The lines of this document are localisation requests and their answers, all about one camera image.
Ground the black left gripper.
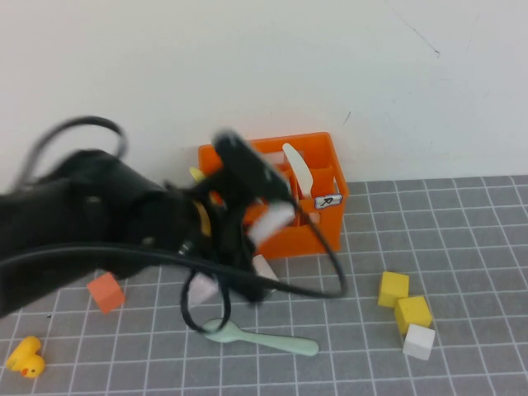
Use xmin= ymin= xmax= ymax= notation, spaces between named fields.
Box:
xmin=210 ymin=181 xmax=269 ymax=309

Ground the pink plastic fork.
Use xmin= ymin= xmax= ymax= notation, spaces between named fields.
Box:
xmin=187 ymin=201 xmax=295 ymax=309

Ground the mint green plastic spoon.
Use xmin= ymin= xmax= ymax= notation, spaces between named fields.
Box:
xmin=201 ymin=318 xmax=320 ymax=356

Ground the orange plastic cutlery holder crate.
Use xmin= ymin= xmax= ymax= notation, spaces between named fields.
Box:
xmin=197 ymin=131 xmax=350 ymax=262

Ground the white usb charger adapter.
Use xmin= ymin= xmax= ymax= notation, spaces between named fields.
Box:
xmin=250 ymin=253 xmax=281 ymax=290

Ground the white plastic knife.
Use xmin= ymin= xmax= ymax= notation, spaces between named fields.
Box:
xmin=282 ymin=143 xmax=321 ymax=224

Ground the orange foam cube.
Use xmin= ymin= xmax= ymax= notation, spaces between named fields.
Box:
xmin=86 ymin=271 xmax=126 ymax=315

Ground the yellow foam cube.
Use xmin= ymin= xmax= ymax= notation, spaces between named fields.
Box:
xmin=377 ymin=271 xmax=410 ymax=309
xmin=393 ymin=295 xmax=433 ymax=335

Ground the white foam cube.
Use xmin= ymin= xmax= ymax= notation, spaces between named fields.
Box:
xmin=402 ymin=323 xmax=436 ymax=361

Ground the grey grid cutting mat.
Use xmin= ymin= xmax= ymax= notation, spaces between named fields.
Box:
xmin=0 ymin=175 xmax=528 ymax=396

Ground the yellow rubber duck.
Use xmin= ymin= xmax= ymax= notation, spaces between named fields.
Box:
xmin=5 ymin=335 xmax=46 ymax=380

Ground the thin black looped cable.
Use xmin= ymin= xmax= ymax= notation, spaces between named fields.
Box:
xmin=180 ymin=267 xmax=233 ymax=335

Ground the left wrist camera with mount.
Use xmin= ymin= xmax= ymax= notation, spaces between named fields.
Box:
xmin=210 ymin=127 xmax=292 ymax=204

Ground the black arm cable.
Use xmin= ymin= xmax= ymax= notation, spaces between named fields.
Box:
xmin=11 ymin=116 xmax=128 ymax=189

